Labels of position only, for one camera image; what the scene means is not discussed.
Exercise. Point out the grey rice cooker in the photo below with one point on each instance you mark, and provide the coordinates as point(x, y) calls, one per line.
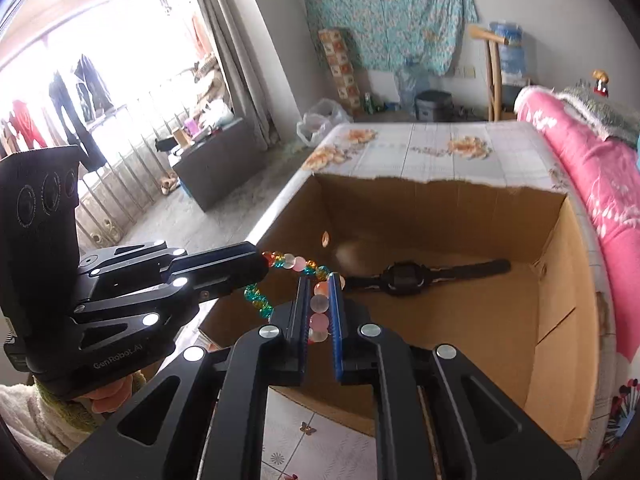
point(434, 107)

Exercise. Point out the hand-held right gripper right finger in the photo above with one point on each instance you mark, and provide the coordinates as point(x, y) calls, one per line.
point(336, 330)

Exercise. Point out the teal floral wall cloth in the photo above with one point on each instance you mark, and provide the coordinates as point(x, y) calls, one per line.
point(390, 10)

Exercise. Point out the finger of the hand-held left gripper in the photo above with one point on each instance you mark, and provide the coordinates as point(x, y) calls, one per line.
point(230, 282)
point(220, 257)

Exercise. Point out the grey curtain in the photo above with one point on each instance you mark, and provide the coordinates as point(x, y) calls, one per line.
point(225, 35)

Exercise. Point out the person's left forearm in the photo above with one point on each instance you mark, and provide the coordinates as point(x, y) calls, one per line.
point(30, 420)

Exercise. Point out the wall socket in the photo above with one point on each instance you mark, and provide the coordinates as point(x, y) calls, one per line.
point(468, 71)

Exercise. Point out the person's left hand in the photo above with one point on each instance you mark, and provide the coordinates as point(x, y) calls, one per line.
point(107, 395)

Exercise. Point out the tall patterned box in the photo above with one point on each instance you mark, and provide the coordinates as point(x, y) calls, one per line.
point(340, 70)

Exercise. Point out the dark cabinet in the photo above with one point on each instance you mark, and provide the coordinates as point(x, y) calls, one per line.
point(225, 165)

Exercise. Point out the wooden chair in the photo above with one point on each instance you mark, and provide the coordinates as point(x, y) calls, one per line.
point(492, 80)

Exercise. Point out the brown cardboard box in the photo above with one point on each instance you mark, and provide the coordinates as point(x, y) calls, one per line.
point(440, 220)

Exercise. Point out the white water dispenser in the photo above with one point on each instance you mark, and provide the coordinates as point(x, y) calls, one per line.
point(515, 92)

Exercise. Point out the metal window railing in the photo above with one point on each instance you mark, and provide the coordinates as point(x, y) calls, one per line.
point(125, 175)

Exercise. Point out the white plastic bag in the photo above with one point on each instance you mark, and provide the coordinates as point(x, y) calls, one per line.
point(315, 125)

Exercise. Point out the black wristwatch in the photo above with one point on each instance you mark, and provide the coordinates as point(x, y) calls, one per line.
point(402, 277)

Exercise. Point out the black jacket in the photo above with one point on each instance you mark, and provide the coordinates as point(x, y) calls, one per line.
point(92, 85)

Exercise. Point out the black trousers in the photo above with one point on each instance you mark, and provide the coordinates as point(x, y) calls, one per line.
point(65, 105)

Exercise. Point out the small figurine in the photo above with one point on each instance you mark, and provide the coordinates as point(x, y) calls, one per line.
point(601, 82)

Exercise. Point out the red garment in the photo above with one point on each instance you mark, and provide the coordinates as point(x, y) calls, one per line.
point(27, 120)

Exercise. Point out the clear water jug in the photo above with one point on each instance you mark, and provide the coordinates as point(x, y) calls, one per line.
point(412, 85)

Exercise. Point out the pair of beige shoes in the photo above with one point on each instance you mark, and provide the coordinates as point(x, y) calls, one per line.
point(168, 183)
point(107, 228)

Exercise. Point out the blue water bottle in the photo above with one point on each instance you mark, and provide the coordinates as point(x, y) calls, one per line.
point(507, 45)

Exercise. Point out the green bottle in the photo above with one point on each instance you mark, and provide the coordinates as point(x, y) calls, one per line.
point(368, 104)

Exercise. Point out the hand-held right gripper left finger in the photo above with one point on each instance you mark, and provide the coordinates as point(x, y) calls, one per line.
point(304, 320)

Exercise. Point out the pink floral blanket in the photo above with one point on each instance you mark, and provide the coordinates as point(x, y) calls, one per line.
point(600, 185)

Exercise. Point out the small pink box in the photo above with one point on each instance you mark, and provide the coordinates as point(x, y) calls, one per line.
point(192, 126)

